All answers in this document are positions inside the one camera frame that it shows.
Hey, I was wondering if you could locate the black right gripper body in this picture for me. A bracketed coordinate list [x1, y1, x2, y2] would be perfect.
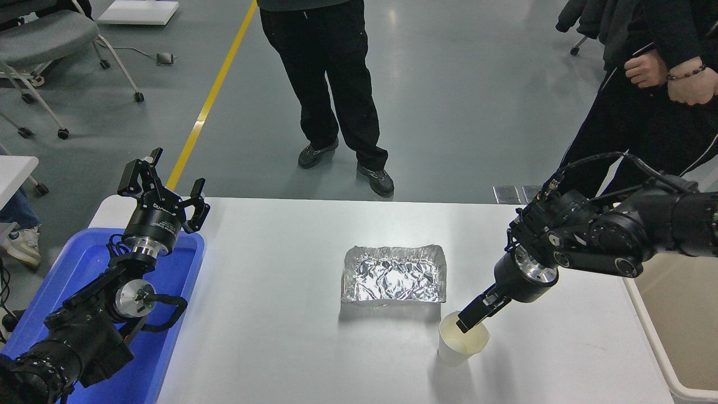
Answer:
[494, 250, 548, 304]

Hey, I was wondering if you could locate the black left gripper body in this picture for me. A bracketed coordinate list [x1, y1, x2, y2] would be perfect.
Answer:
[122, 201, 185, 249]

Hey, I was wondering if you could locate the white paper cup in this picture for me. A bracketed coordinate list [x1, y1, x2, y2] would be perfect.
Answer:
[438, 311, 490, 368]

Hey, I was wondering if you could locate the person's hand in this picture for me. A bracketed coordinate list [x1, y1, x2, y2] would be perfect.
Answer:
[668, 70, 718, 106]
[624, 49, 669, 89]

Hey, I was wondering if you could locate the blue plastic tray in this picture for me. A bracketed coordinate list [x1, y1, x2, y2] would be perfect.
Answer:
[0, 227, 205, 404]

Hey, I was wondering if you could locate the silver foil tray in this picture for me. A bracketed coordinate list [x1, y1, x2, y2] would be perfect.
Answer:
[340, 244, 448, 304]

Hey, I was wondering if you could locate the black chair caster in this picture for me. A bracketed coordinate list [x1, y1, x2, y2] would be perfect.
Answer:
[25, 173, 50, 197]

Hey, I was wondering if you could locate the person with white shoe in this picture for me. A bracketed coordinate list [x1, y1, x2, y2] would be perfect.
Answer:
[0, 188, 43, 268]

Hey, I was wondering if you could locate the small white table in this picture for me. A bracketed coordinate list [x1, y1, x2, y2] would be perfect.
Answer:
[0, 155, 40, 211]

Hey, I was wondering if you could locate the white flat floor board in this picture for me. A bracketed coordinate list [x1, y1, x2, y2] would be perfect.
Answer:
[97, 0, 180, 26]

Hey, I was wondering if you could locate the large pale plastic bin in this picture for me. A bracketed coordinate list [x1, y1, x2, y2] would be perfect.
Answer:
[622, 247, 718, 404]

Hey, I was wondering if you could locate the grey office chair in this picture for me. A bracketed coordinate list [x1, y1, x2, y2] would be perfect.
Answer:
[0, 0, 145, 140]

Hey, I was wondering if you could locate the person in black trousers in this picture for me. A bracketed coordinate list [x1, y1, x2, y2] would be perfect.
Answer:
[257, 0, 395, 198]

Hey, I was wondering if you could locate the chair with dark jacket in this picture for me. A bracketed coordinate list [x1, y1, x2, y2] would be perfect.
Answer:
[555, 0, 609, 56]

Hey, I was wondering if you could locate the grey floor adapter with cable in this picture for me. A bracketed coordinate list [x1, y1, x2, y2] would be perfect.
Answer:
[96, 44, 176, 67]

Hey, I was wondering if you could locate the black floor cable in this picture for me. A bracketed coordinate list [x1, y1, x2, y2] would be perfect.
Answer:
[0, 257, 24, 344]

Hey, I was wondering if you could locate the person with beaded bracelet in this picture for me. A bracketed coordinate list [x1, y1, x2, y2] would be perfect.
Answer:
[553, 0, 718, 198]

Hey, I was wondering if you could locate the dark beaded bracelet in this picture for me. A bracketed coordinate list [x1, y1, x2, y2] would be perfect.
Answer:
[666, 65, 707, 81]

